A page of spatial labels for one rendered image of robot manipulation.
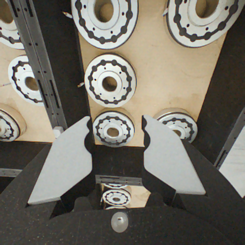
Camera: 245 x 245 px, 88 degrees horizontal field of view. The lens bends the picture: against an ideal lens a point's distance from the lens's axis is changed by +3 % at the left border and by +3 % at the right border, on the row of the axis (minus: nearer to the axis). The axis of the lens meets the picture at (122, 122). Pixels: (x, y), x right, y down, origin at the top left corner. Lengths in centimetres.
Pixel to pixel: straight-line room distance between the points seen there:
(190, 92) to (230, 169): 51
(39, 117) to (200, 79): 40
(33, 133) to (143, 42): 37
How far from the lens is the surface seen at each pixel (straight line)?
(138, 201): 60
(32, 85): 34
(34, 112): 41
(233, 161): 72
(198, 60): 31
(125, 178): 31
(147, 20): 28
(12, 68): 35
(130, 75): 25
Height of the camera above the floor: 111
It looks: 59 degrees down
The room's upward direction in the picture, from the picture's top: 171 degrees counter-clockwise
